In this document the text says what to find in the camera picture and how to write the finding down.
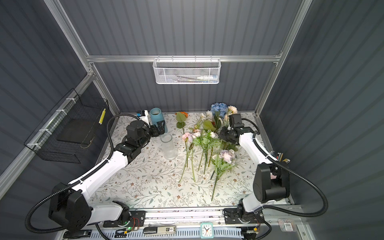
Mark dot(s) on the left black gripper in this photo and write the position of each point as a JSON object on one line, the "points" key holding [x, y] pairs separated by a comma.
{"points": [[156, 130]]}

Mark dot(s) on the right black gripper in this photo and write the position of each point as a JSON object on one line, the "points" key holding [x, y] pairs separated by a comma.
{"points": [[225, 133]]}

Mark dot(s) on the cream rose flower spray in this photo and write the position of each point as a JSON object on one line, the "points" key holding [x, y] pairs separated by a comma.
{"points": [[231, 110]]}

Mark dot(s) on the white flower green bunch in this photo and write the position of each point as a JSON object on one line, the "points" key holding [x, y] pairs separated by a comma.
{"points": [[205, 134]]}

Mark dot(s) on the orange gerbera flower stem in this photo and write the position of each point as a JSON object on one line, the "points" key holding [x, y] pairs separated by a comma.
{"points": [[181, 118]]}

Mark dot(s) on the clear ribbed glass vase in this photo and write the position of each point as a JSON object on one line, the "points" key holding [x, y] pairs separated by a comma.
{"points": [[169, 149]]}

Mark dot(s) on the pink rose flower stem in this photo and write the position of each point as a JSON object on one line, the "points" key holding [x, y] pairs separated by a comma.
{"points": [[189, 140]]}

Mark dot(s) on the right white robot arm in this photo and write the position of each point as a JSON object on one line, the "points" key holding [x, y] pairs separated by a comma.
{"points": [[272, 178]]}

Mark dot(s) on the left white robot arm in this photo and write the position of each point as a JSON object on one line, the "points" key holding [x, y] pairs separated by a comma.
{"points": [[69, 205]]}

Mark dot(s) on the teal cylindrical vase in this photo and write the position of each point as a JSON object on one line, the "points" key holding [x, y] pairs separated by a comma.
{"points": [[156, 116]]}

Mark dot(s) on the lilac pink flower bunch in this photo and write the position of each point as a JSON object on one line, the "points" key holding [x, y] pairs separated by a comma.
{"points": [[223, 161]]}

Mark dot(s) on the dark blue hydrangea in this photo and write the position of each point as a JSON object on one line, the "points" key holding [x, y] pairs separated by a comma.
{"points": [[219, 109]]}

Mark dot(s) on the floral patterned table mat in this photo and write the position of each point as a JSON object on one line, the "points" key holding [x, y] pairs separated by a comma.
{"points": [[152, 181]]}

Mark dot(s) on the pink pencil cup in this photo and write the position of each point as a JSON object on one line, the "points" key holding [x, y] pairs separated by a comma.
{"points": [[280, 158]]}

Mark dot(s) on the small teal alarm clock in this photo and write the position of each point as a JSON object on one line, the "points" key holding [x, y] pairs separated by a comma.
{"points": [[207, 230]]}

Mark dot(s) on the white wire mesh basket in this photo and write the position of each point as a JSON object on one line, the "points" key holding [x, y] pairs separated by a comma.
{"points": [[187, 71]]}

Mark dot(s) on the black wire mesh basket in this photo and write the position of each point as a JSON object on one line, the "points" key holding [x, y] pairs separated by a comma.
{"points": [[70, 132]]}

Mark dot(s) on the silver black device on rail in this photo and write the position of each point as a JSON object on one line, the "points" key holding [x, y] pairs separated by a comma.
{"points": [[159, 230]]}

